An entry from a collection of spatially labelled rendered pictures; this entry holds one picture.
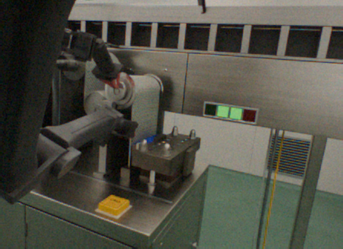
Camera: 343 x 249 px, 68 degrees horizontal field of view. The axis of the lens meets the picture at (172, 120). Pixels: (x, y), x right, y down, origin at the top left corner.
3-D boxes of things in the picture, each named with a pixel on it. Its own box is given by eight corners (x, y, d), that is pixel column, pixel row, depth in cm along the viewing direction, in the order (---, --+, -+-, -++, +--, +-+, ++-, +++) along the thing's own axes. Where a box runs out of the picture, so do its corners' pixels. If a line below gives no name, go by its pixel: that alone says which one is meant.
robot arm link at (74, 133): (66, 160, 42) (11, 125, 42) (51, 186, 43) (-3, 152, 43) (130, 116, 84) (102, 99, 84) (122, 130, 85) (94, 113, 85)
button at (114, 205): (97, 210, 79) (98, 203, 78) (111, 201, 85) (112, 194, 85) (116, 217, 76) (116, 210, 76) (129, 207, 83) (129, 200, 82)
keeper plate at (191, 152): (182, 175, 110) (185, 151, 108) (190, 168, 119) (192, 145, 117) (187, 176, 109) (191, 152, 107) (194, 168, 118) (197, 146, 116)
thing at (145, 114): (129, 149, 104) (132, 104, 100) (155, 137, 125) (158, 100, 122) (130, 149, 104) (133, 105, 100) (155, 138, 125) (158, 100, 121)
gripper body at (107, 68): (115, 80, 87) (108, 64, 82) (93, 76, 91) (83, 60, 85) (125, 68, 91) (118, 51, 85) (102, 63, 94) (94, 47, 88)
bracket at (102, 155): (92, 175, 103) (95, 101, 97) (102, 170, 109) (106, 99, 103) (102, 178, 101) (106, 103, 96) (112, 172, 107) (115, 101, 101)
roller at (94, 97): (83, 116, 110) (83, 89, 108) (117, 110, 133) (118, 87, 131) (106, 121, 105) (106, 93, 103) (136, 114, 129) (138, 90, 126)
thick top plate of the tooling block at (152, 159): (131, 165, 99) (132, 150, 98) (171, 142, 136) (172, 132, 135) (168, 175, 93) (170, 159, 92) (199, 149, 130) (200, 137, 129)
